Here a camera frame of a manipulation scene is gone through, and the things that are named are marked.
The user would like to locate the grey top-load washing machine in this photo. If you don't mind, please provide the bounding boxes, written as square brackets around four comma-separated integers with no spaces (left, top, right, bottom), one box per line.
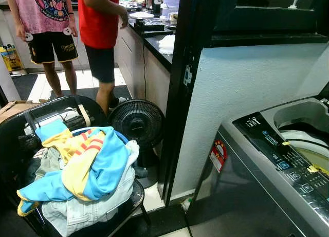
[186,96,329,237]

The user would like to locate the dark tinted washer lid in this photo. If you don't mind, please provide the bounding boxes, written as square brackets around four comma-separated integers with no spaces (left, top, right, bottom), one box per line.
[318,83,329,102]

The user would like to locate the white cloth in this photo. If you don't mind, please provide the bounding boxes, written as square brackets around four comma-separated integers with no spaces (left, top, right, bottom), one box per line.
[156,34,176,56]

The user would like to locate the kitchen counter black top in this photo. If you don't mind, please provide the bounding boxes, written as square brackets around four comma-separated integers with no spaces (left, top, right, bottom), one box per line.
[114,15,176,115]

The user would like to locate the black floor fan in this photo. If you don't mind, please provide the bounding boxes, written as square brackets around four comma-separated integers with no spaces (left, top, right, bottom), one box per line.
[107,99,166,189]

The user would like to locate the white plate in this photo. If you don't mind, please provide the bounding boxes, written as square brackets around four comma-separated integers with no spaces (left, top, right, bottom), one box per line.
[129,11,155,20]

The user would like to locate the blue and yellow garment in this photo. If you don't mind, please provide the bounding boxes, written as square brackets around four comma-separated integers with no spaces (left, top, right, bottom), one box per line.
[16,118,132,217]

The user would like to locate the person in red shirt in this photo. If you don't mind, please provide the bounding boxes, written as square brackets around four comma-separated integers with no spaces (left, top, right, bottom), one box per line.
[78,0,130,115]

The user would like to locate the grey garment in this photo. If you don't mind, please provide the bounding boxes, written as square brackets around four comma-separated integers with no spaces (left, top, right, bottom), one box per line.
[34,147,66,182]

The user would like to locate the person in pink shirt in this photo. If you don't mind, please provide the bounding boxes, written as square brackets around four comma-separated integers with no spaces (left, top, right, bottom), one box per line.
[5,0,81,99]

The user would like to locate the cardboard box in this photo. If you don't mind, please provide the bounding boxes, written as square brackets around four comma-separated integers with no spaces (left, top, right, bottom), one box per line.
[0,99,32,123]

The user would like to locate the black chair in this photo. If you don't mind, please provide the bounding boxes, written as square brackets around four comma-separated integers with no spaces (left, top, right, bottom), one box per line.
[0,95,151,237]

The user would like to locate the yellow container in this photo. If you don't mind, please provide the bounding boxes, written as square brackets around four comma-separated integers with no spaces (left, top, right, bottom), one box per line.
[0,44,24,74]

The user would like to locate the black window frame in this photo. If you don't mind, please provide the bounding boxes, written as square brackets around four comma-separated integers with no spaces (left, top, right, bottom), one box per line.
[208,0,329,48]

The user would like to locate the white window handle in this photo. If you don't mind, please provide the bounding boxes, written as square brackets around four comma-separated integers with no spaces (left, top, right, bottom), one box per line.
[287,0,303,10]

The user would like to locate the black door frame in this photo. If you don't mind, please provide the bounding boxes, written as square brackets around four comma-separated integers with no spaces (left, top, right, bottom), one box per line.
[158,0,217,205]

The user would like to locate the beige strap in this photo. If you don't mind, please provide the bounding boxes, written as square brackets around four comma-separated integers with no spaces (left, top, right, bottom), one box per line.
[76,103,92,128]

